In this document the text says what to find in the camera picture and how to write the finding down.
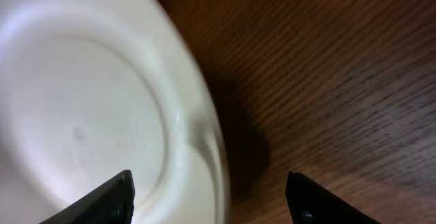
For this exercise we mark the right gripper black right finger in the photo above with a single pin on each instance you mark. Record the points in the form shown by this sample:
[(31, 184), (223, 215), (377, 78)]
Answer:
[(310, 203)]

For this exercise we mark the cream plate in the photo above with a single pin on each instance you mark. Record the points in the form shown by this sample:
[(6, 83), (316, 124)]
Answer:
[(90, 88)]

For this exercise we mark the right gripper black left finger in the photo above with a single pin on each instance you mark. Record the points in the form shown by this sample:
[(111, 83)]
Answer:
[(110, 203)]

